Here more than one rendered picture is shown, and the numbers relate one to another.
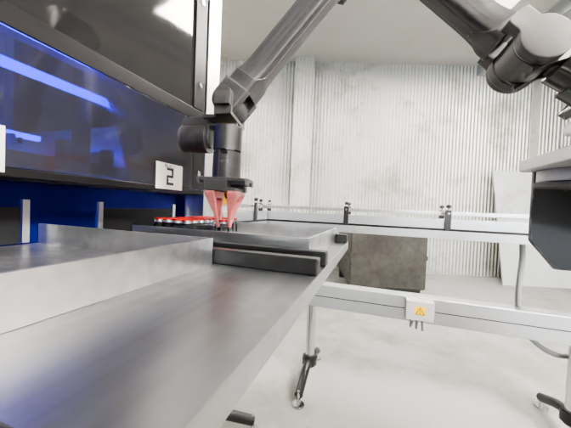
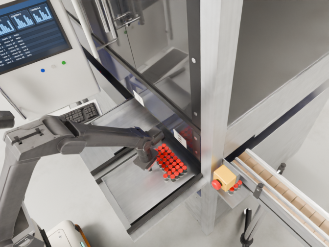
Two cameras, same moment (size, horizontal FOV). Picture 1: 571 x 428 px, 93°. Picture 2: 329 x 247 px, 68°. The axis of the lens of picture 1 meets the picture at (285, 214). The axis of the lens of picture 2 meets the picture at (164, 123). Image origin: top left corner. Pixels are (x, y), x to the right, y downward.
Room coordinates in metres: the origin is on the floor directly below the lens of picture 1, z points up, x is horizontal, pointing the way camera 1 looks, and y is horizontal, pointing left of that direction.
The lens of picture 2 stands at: (1.02, -0.22, 1.91)
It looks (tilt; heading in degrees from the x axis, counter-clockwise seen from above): 51 degrees down; 133
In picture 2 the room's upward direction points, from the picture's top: 11 degrees counter-clockwise
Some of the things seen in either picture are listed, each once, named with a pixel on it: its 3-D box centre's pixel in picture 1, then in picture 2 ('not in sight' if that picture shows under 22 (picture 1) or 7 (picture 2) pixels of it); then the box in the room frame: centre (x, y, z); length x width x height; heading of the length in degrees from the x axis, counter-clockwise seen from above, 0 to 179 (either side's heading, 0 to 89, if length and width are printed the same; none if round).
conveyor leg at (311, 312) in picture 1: (312, 298); not in sight; (1.50, -0.17, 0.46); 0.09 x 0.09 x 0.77; 72
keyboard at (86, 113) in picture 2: not in sight; (65, 121); (-0.13, 0.14, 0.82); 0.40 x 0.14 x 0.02; 61
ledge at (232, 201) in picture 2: not in sight; (232, 186); (0.91, 0.26, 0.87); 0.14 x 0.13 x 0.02; 72
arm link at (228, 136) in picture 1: (225, 139); (143, 146); (0.56, 0.13, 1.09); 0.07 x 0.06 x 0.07; 79
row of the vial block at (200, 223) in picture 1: (211, 228); (162, 166); (0.60, 0.17, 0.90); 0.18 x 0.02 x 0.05; 161
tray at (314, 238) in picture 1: (245, 234); (147, 178); (0.57, 0.08, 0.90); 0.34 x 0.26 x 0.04; 71
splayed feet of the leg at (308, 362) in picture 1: (308, 366); not in sight; (1.50, -0.17, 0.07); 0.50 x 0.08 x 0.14; 162
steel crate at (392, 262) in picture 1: (375, 256); not in sight; (3.46, -1.18, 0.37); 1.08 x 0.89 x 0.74; 179
